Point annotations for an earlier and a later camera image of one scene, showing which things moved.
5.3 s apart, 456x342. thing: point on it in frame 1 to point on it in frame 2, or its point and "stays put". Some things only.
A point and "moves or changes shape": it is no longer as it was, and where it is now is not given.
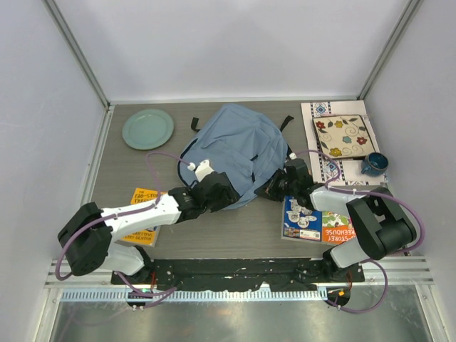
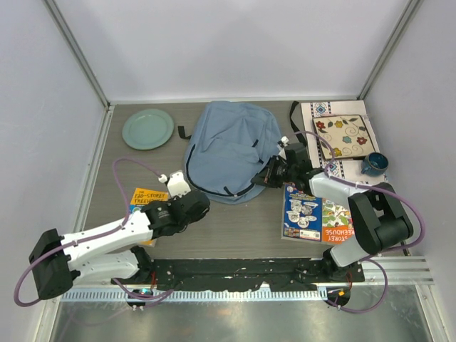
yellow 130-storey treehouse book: (147, 236) stays put
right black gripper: (268, 189) to (267, 175)
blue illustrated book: (300, 223) stays put
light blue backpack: (241, 142) moves or changes shape
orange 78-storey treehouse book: (336, 229) stays put
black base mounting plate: (295, 274) stays put
